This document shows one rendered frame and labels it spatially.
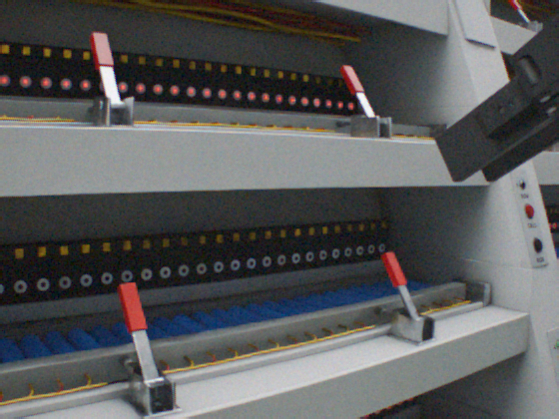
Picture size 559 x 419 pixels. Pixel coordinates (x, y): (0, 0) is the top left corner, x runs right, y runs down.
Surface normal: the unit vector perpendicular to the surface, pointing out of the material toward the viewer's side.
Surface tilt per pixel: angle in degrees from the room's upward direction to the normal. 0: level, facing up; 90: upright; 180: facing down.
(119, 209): 90
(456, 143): 90
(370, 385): 109
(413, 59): 90
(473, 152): 90
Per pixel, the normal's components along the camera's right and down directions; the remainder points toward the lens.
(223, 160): 0.58, 0.08
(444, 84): -0.81, 0.04
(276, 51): 0.55, -0.25
